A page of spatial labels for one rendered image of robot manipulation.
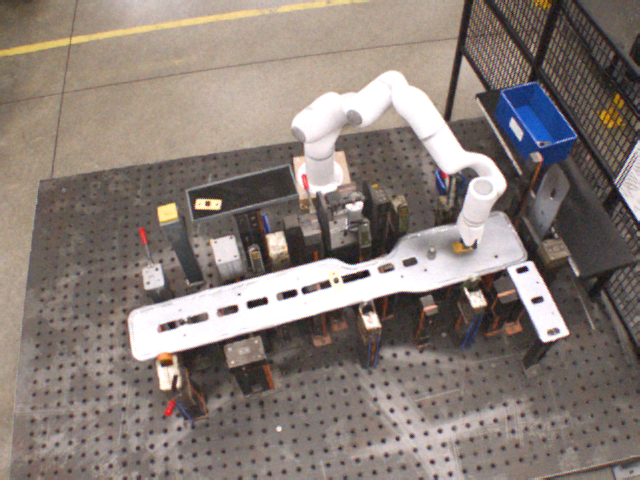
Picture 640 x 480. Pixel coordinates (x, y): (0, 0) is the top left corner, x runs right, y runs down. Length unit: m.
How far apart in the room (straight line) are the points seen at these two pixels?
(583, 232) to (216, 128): 2.41
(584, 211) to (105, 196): 1.98
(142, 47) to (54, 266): 2.30
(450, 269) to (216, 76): 2.57
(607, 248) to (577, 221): 0.14
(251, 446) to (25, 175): 2.50
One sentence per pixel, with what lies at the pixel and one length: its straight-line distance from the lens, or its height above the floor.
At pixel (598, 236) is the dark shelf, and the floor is 1.03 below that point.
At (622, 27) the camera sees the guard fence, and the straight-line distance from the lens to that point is 4.04.
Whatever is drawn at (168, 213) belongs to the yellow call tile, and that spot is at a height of 1.16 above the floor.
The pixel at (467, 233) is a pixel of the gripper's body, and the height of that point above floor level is 1.14.
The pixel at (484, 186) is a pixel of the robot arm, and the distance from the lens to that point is 1.87.
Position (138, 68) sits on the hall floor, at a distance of 4.45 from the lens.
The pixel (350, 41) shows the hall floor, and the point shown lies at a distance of 4.39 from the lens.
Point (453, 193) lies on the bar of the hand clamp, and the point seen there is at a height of 1.12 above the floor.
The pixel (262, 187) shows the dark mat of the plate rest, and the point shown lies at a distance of 2.08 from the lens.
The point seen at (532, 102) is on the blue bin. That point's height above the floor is 1.06.
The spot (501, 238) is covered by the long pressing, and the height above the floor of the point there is 1.00.
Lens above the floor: 2.81
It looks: 58 degrees down
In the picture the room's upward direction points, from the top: 4 degrees counter-clockwise
